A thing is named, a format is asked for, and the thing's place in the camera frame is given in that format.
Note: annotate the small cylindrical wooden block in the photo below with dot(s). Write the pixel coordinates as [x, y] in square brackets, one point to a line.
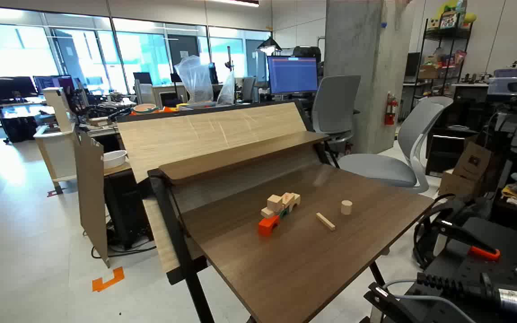
[347, 207]

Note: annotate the open cardboard box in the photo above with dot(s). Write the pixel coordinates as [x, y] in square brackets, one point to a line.
[472, 169]

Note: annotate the long natural wood block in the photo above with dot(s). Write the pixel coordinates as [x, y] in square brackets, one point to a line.
[275, 202]

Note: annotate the blue screen computer monitor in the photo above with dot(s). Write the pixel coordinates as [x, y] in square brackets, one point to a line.
[293, 76]

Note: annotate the black storage shelf rack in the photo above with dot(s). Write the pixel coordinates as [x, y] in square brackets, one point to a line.
[446, 54]

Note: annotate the gray mesh office chair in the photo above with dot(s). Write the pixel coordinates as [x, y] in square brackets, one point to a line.
[336, 105]

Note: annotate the leaning brown board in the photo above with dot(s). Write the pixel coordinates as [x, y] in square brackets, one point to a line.
[92, 198]

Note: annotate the black perforated robot table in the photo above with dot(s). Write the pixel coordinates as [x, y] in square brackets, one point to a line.
[498, 263]

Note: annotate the white pedestal cabinet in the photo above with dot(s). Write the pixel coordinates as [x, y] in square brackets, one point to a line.
[58, 155]

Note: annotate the red fire extinguisher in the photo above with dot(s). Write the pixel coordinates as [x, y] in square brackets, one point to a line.
[390, 112]

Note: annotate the white frame office chair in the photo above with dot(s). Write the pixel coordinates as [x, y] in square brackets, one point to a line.
[390, 162]

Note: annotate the large clear plastic bag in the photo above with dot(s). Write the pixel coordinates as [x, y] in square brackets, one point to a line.
[196, 80]

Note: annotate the dark computer monitor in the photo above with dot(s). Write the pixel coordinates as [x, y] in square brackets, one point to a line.
[8, 90]

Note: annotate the orange wooden block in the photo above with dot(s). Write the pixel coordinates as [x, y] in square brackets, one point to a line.
[268, 225]

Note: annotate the black tool silver end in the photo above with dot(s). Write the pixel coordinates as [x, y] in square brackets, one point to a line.
[485, 293]

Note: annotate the thin wooden stick block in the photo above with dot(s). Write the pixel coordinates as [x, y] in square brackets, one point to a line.
[325, 221]

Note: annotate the small natural wood cube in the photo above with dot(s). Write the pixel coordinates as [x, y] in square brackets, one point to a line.
[266, 212]

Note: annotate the orange floor tape marker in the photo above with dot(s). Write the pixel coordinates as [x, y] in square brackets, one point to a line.
[108, 281]

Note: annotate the natural wood end block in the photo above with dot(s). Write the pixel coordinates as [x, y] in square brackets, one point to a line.
[291, 200]

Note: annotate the concrete pillar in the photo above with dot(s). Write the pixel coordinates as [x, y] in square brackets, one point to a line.
[359, 65]

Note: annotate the light wood desk back panel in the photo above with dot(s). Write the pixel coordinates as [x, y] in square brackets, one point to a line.
[210, 135]

